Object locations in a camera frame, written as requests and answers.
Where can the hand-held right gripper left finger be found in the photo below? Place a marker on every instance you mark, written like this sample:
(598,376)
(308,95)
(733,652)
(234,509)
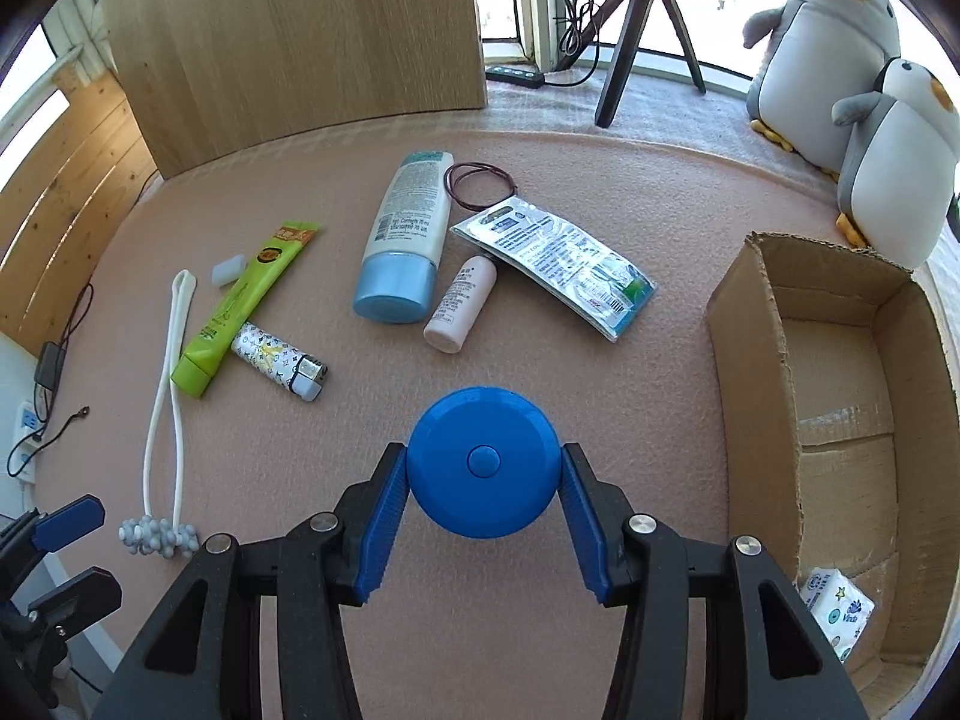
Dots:
(382,532)

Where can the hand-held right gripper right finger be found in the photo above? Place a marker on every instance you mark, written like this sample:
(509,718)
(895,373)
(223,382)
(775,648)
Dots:
(583,529)

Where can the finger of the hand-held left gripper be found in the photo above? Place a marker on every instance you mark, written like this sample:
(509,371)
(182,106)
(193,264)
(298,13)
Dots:
(82,596)
(67,521)

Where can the blue round tape measure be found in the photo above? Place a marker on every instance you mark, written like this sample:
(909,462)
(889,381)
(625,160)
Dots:
(484,465)

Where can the cardboard box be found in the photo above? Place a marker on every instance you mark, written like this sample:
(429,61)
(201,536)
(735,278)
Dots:
(757,420)

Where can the white lotion tube blue cap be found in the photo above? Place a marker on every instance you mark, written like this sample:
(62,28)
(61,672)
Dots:
(405,232)

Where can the black power adapter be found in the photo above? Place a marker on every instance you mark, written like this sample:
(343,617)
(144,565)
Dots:
(50,366)

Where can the white patterned lighter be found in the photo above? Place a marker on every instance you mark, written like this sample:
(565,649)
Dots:
(270,358)

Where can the small pink bottle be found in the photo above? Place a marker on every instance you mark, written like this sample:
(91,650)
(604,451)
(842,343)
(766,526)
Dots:
(459,304)

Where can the white tissue pack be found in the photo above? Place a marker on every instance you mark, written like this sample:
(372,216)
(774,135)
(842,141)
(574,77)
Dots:
(836,611)

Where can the clear plastic toothbrush packet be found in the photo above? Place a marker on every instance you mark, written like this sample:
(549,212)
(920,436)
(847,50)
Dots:
(555,259)

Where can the green tube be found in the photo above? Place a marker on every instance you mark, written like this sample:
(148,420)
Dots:
(240,300)

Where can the white eraser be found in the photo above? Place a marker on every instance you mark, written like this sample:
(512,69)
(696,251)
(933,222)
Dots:
(229,270)

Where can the wooden slat panel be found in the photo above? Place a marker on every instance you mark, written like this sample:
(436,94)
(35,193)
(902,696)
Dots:
(67,187)

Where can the black power strip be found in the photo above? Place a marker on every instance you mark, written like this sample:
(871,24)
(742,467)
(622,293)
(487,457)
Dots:
(514,75)

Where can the small penguin plush toy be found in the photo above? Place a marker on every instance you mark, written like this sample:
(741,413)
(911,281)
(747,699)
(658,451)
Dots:
(892,172)

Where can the light wooden board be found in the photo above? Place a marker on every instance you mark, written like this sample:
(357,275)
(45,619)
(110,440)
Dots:
(300,45)

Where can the black tripod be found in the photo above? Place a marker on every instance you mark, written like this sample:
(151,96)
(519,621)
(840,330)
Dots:
(634,22)

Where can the large penguin plush toy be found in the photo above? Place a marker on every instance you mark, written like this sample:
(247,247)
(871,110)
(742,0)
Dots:
(817,52)

